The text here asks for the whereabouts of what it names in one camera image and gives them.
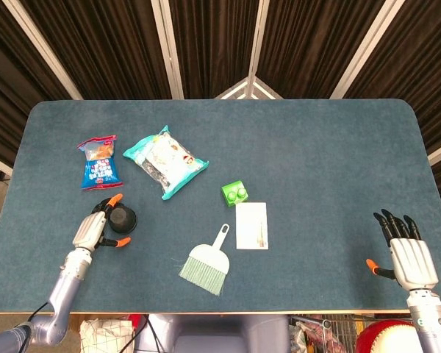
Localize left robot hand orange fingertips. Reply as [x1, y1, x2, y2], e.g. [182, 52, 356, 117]
[72, 193, 132, 253]

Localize right robot hand orange thumb tip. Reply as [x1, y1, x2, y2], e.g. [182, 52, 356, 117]
[365, 208, 440, 291]

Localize small black bowl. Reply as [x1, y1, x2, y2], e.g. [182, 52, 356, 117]
[108, 205, 138, 235]

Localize mint green hand brush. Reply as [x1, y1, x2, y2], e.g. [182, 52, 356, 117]
[178, 223, 231, 296]

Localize blue red snack bag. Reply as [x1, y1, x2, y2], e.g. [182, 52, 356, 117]
[76, 134, 124, 191]

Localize brown cardboard box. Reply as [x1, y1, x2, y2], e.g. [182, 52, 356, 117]
[69, 313, 93, 334]

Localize teal white snack bag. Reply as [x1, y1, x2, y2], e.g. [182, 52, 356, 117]
[122, 125, 210, 202]

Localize white checked cloth bag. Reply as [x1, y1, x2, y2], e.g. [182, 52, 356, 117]
[79, 318, 135, 353]

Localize blue felt table cover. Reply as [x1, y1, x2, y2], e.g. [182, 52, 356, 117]
[0, 98, 441, 314]

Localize green toy brick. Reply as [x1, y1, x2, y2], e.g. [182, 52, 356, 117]
[220, 179, 251, 208]

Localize grey blue robot torso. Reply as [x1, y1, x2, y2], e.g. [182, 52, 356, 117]
[146, 313, 291, 353]

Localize white printed card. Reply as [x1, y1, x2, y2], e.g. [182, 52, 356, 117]
[235, 202, 270, 251]

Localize dark brown pleated curtain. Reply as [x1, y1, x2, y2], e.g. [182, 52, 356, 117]
[0, 0, 441, 196]

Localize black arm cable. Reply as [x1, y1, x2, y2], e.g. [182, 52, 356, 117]
[17, 302, 49, 353]

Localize metal wire basket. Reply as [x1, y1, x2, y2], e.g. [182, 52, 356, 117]
[290, 314, 415, 353]

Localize white partition frame post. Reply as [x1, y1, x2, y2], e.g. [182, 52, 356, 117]
[329, 0, 397, 100]
[246, 0, 271, 100]
[1, 0, 84, 101]
[150, 0, 185, 100]

